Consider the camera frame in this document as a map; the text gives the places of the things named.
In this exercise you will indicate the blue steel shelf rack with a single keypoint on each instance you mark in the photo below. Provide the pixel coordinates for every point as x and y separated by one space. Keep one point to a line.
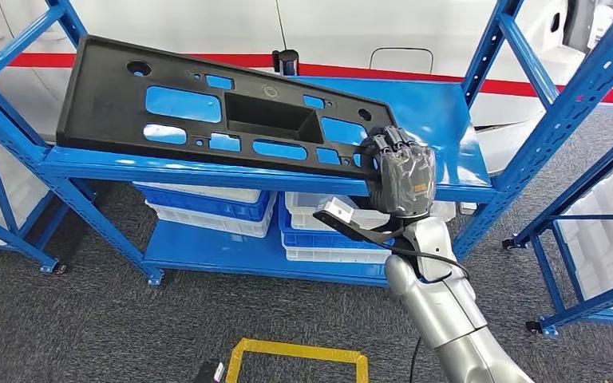
592 304
10 238
428 105

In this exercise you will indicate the black plastic panel part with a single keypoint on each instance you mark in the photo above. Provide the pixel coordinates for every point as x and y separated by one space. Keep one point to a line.
100 105

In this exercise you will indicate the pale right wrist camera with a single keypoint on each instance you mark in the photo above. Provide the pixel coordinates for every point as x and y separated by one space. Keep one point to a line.
341 209

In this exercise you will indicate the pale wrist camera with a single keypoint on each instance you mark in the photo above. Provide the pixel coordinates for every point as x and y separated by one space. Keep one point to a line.
220 371
341 209

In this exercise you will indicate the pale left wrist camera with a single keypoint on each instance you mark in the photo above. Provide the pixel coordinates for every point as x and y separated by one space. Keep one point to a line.
220 371

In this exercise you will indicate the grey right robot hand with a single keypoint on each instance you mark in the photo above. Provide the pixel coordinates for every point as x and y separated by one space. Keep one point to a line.
407 180

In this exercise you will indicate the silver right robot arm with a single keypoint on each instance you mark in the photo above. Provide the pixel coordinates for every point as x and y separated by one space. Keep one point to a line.
444 312

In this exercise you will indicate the black right camera bracket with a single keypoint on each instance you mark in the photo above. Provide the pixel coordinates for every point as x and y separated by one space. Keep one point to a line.
349 230

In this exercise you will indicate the yellow floor tape square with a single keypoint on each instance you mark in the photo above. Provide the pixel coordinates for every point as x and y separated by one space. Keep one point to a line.
296 350

